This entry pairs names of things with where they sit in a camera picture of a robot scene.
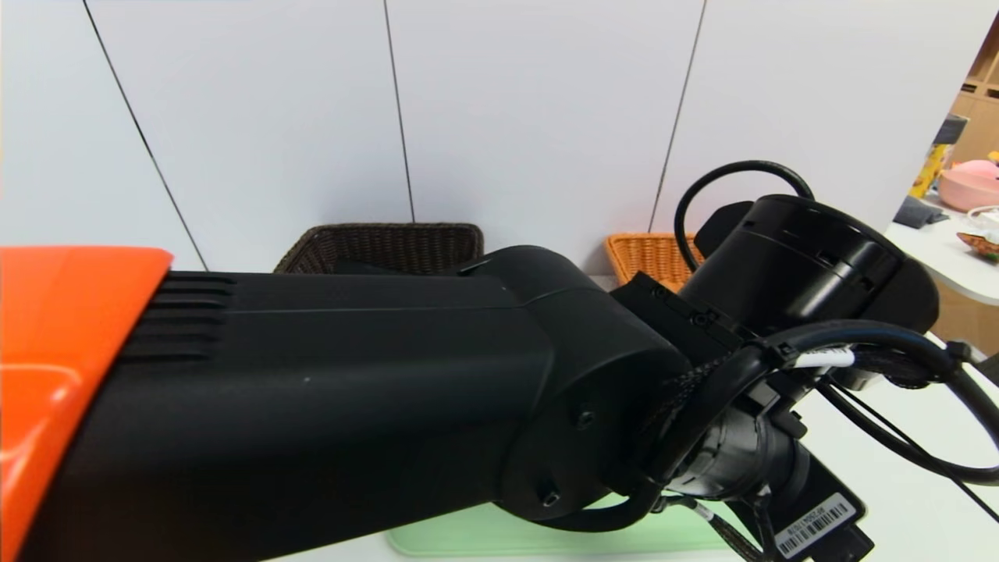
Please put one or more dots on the pink pot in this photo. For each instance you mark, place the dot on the pink pot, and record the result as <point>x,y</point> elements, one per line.
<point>972,187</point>

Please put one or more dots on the white side table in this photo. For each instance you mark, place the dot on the white side table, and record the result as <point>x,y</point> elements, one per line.
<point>968,269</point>

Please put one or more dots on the dark chair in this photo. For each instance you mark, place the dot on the dark chair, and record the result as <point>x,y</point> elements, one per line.
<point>979,361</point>

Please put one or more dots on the yellow box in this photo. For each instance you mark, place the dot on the yellow box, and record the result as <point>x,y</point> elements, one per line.
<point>929,172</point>

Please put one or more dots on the light green plastic tray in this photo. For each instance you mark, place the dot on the light green plastic tray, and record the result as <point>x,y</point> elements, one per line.
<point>468,538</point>

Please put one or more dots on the small black box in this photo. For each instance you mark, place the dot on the small black box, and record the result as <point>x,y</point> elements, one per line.
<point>951,130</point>

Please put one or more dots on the dark grey cloth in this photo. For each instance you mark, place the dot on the dark grey cloth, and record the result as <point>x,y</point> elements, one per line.
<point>917,212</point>

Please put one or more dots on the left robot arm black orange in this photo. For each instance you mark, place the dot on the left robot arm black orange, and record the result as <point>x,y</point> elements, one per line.
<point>312,406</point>

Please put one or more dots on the wooden shelf unit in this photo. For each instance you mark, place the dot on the wooden shelf unit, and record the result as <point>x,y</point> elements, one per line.
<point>979,117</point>

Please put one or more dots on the tan wicker basket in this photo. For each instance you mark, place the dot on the tan wicker basket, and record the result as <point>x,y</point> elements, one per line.
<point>648,257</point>

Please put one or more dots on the wooden cabinet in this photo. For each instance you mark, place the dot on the wooden cabinet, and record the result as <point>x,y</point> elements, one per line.
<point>972,320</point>

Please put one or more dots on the dark brown wicker basket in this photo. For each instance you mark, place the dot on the dark brown wicker basket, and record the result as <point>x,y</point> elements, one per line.
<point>390,246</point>

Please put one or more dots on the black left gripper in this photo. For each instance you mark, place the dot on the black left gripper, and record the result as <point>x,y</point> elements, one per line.
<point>818,523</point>

